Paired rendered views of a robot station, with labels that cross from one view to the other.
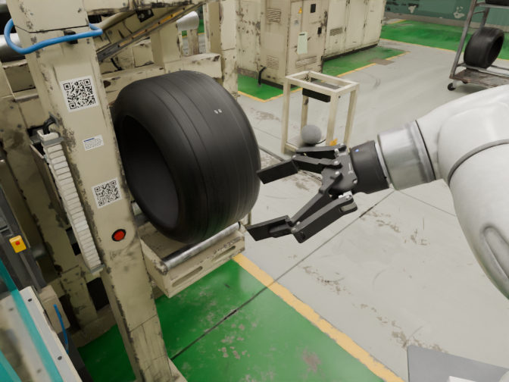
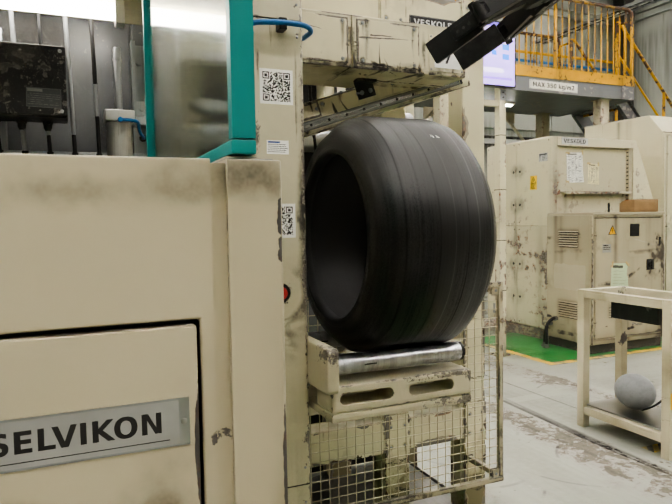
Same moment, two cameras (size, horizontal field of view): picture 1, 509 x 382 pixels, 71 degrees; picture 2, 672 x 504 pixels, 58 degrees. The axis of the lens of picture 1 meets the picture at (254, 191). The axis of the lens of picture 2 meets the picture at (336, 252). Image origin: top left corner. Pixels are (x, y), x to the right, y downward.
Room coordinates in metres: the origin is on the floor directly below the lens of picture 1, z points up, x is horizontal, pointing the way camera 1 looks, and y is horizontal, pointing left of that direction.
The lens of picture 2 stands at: (-0.36, -0.14, 1.22)
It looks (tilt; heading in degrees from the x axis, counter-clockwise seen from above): 3 degrees down; 20
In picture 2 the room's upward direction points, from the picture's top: 1 degrees counter-clockwise
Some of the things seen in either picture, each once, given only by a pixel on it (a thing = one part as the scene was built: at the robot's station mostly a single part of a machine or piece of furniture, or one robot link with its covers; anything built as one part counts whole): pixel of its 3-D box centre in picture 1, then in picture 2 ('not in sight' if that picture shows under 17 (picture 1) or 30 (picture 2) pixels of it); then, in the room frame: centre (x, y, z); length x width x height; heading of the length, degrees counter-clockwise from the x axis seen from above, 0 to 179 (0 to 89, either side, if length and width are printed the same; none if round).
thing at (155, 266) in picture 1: (138, 248); (301, 354); (0.97, 0.42, 0.90); 0.40 x 0.03 x 0.10; 43
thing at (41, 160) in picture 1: (74, 176); not in sight; (1.22, 0.71, 1.05); 0.20 x 0.15 x 0.30; 133
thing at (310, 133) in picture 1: (316, 120); (642, 364); (3.30, -0.61, 0.40); 0.60 x 0.35 x 0.80; 43
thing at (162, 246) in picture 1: (182, 245); (368, 387); (1.09, 0.29, 0.80); 0.37 x 0.36 x 0.02; 43
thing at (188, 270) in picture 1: (201, 257); (395, 386); (0.99, 0.20, 0.83); 0.36 x 0.09 x 0.06; 133
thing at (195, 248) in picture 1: (201, 243); (397, 357); (0.99, 0.19, 0.90); 0.35 x 0.05 x 0.05; 133
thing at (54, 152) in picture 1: (75, 208); not in sight; (0.82, 0.51, 1.19); 0.05 x 0.04 x 0.48; 43
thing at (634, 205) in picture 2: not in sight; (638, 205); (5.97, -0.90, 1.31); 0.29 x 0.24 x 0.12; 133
